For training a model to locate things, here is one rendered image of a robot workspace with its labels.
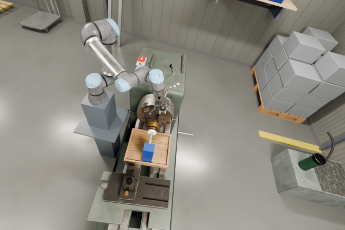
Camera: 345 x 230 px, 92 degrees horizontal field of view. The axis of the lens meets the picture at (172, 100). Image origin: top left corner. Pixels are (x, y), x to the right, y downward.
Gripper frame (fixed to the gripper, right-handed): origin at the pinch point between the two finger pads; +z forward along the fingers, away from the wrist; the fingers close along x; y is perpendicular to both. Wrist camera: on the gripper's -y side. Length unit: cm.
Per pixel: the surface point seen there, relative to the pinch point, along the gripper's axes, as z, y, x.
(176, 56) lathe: 10, -79, 3
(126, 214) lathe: 43, 57, -24
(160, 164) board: 46, 21, -6
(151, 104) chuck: 8.2, -11.3, -12.5
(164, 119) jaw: 23.3, -8.4, -3.7
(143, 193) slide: 35, 45, -13
